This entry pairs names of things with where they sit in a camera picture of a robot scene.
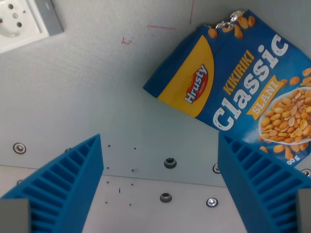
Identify white wall power socket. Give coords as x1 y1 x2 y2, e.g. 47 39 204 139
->
0 0 50 54

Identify blue Hrusty peanut bag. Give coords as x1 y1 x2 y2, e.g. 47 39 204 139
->
142 9 311 169

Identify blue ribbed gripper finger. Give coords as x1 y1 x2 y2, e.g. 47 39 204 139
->
217 132 311 233
0 133 104 233

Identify dark threaded insert hole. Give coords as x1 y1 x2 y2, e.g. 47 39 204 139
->
159 192 173 204

